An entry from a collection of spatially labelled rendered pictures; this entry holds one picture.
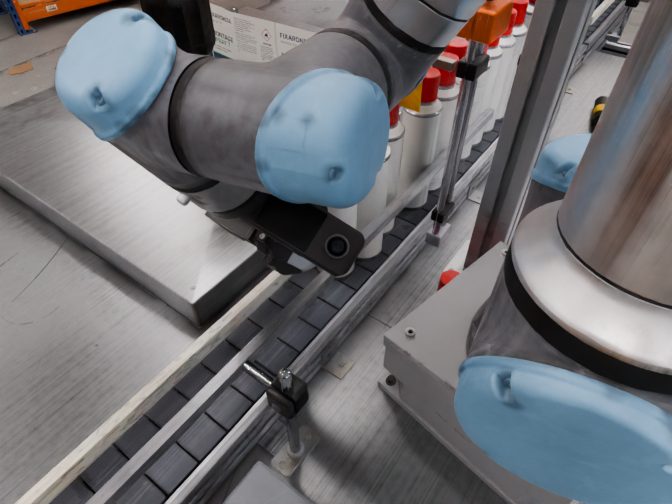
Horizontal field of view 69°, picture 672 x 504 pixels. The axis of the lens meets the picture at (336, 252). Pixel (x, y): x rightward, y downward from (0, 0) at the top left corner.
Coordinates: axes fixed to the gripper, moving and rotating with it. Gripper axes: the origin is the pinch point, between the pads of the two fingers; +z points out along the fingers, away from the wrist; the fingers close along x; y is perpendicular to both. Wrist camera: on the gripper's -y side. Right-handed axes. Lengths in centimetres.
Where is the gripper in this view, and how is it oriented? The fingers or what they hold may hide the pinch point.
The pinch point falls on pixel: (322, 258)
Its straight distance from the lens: 58.7
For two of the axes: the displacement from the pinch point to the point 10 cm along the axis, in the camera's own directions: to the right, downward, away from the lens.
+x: -5.2, 8.5, -1.3
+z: 3.0, 3.2, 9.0
